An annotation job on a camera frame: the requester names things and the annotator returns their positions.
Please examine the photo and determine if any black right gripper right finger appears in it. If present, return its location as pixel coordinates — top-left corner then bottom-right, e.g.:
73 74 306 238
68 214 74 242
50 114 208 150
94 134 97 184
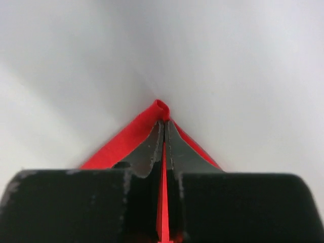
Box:
165 121 323 242

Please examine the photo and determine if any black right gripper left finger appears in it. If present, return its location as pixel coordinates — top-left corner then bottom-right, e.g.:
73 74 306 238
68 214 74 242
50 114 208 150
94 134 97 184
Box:
1 121 164 242

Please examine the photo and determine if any red tank top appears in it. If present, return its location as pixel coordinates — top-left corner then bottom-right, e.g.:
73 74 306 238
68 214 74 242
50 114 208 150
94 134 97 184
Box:
82 100 221 242

